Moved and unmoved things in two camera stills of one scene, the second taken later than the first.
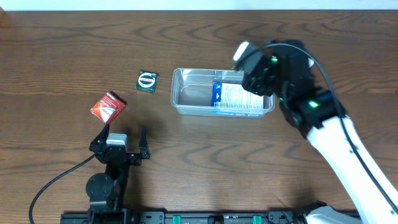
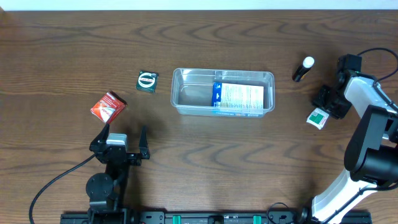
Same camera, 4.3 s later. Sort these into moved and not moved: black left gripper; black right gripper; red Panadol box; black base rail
Moved: black right gripper
Not moved: black base rail; black left gripper; red Panadol box
